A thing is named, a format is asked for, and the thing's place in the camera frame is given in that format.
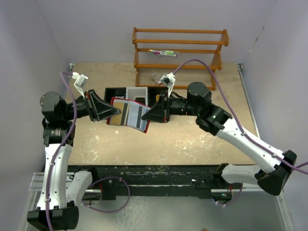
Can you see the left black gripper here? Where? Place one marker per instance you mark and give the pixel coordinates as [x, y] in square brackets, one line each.
[98, 109]

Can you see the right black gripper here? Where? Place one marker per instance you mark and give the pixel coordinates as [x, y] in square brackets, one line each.
[160, 112]

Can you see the red leather card holder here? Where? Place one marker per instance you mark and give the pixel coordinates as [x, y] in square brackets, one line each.
[113, 120]

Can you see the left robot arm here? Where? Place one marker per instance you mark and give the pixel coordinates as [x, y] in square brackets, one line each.
[58, 205]

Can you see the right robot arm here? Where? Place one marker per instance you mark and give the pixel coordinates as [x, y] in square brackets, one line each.
[272, 166]

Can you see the black card holder in tray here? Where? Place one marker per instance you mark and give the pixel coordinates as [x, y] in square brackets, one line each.
[141, 100]

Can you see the black and white organiser tray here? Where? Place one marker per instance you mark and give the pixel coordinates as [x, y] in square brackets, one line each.
[130, 93]

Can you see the small grey box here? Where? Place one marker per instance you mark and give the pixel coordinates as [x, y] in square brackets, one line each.
[156, 78]

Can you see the wooden three-tier shelf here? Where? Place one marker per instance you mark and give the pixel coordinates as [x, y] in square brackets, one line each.
[190, 43]

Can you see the bundle of coloured pens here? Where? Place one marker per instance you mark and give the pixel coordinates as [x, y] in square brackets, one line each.
[162, 53]

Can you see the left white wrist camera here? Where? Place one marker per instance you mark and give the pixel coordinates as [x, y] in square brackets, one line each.
[80, 81]

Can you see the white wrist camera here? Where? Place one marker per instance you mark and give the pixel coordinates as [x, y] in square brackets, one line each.
[169, 81]
[80, 81]

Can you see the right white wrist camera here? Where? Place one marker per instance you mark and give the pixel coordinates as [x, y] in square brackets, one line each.
[169, 81]

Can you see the aluminium frame rail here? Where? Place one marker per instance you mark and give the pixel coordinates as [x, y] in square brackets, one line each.
[39, 183]

